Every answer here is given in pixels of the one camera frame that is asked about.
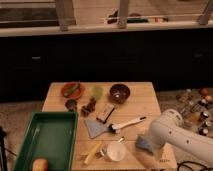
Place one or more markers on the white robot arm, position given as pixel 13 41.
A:
pixel 167 129

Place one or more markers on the dark green small cup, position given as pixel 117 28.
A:
pixel 71 105

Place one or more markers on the brown pine cone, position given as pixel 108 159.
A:
pixel 89 108

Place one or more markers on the grey triangular cloth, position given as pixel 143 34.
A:
pixel 95 128

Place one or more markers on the white cup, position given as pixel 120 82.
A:
pixel 116 151

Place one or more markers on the green plastic bin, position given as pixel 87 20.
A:
pixel 49 135

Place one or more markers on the black tripod stand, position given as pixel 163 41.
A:
pixel 3 159

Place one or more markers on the green pickle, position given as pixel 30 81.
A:
pixel 70 89

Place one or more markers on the white black eraser block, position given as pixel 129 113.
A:
pixel 105 112

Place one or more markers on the orange plate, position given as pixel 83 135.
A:
pixel 74 95

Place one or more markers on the yellow banana toy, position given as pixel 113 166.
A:
pixel 90 153

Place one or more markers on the orange fruit toy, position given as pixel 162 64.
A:
pixel 40 165

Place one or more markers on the light green cup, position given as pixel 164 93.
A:
pixel 97 92

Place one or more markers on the blue grey sponge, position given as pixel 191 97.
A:
pixel 142 142

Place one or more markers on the dark purple bowl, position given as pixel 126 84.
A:
pixel 119 93

